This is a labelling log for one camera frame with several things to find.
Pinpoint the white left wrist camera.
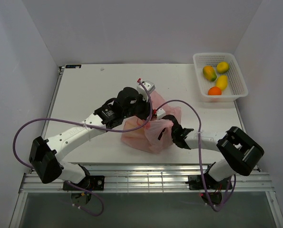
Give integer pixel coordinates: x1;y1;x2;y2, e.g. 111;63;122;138
136;78;156;102

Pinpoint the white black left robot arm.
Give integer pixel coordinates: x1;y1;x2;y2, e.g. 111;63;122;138
29;82;155;190

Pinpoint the yellow green fake lemon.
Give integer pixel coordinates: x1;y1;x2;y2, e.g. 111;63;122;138
216;62;230;74

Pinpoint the orange green fake mango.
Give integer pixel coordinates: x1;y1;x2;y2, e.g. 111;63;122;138
202;66;217;82

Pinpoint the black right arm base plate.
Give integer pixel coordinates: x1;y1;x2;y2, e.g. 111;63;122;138
184;171;233;192

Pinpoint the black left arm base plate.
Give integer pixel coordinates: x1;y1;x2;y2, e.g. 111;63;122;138
62;175;105;191

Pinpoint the aluminium rail frame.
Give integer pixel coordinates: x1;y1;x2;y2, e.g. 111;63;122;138
19;163;275;193

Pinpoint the fake orange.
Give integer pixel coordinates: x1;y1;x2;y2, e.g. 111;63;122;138
207;86;222;95

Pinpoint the pink plastic bag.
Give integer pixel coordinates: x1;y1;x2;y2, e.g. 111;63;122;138
121;91;182;153

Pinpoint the white plastic basket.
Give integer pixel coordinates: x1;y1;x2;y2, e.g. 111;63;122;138
193;53;248;102

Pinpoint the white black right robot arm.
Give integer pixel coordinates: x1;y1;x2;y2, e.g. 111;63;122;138
162;114;264;189

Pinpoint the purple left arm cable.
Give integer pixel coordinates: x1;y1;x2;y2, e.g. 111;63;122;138
12;79;154;217

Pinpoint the yellow fake mango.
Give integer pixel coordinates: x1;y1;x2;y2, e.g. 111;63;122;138
215;75;228;91

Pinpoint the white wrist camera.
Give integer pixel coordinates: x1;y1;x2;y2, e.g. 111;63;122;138
151;108;166;121
136;78;156;102

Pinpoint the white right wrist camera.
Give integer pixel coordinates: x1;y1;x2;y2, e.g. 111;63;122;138
151;108;166;121

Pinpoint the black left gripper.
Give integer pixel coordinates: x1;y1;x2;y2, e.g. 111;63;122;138
123;93;154;121

